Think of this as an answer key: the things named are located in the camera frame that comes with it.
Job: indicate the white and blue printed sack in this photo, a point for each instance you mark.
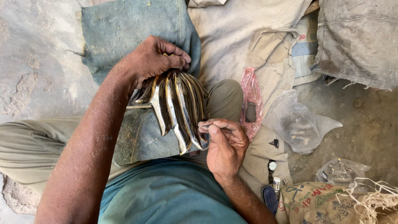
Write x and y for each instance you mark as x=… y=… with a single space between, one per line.
x=306 y=53

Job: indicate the dark blue sandal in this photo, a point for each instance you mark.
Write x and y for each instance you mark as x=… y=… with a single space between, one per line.
x=270 y=199

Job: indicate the printed jute sack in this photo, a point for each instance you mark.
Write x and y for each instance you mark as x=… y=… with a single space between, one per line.
x=314 y=202

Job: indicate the small dark hand tool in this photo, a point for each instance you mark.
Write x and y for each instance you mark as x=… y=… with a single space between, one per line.
x=209 y=137

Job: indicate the clear bag of metal parts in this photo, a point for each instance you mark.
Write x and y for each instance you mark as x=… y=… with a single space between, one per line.
x=340 y=171

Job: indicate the wooden stick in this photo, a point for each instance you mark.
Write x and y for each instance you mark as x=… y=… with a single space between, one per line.
x=312 y=6

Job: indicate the pink plastic bag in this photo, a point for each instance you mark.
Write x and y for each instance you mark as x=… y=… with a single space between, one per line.
x=251 y=90

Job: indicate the wristwatch with white dial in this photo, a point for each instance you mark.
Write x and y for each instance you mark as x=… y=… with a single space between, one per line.
x=272 y=165

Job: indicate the large grey sack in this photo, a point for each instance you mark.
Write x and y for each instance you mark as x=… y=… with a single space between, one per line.
x=357 y=40

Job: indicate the threaded metal rod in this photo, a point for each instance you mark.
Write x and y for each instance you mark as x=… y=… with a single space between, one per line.
x=138 y=106

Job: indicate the teal cloth pad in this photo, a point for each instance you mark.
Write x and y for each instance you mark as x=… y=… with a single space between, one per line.
x=130 y=34

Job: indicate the person's left hand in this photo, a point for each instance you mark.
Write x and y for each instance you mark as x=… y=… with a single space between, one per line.
x=146 y=60

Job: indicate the person's khaki trousers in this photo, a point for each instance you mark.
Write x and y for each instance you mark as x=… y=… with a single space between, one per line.
x=34 y=146

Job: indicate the person's right hand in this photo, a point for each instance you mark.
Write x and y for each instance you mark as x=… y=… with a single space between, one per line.
x=227 y=152

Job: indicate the dark block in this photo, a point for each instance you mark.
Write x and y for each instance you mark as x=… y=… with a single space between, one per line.
x=250 y=112

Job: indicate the person's teal shirt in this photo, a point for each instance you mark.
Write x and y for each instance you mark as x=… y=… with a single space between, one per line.
x=168 y=196

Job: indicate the beige sack cloth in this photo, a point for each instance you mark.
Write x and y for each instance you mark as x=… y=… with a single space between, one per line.
x=242 y=37

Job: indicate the crumpled clear plastic bag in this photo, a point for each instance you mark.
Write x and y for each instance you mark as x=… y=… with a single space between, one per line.
x=295 y=124

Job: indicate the shiny fluted metal ornament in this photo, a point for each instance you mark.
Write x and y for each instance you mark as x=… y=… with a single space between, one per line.
x=177 y=102

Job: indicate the dirty dark lap cloth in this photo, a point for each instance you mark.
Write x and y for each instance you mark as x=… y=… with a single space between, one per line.
x=140 y=137

